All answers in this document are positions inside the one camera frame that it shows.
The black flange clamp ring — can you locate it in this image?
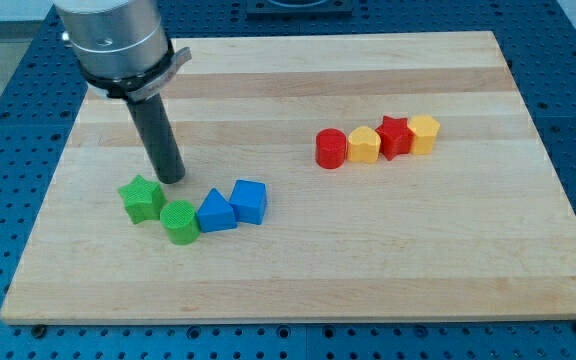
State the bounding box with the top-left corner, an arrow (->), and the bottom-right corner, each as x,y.
81,40 -> 192,102

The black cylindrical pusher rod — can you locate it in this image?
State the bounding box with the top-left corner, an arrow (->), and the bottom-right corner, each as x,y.
127,95 -> 185,184

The blue cube block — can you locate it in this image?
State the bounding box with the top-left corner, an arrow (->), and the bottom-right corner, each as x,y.
229,179 -> 267,225

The green star block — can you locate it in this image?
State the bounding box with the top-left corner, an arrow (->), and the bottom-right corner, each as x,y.
118,175 -> 167,224

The green cylinder block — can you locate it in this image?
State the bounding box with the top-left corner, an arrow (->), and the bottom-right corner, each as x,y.
160,200 -> 200,245

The blue triangle block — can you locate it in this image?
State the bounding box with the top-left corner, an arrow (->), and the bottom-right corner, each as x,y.
197,188 -> 237,232

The red cylinder block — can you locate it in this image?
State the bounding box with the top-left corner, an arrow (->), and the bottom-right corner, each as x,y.
315,128 -> 347,169

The yellow heart block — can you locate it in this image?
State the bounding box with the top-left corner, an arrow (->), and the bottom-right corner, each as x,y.
346,126 -> 381,163

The red star block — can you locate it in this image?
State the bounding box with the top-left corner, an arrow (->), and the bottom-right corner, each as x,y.
375,115 -> 414,161

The wooden board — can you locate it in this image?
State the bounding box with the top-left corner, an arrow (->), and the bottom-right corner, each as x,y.
0,31 -> 576,325

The yellow pentagon block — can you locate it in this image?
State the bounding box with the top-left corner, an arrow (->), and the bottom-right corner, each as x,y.
408,115 -> 441,155

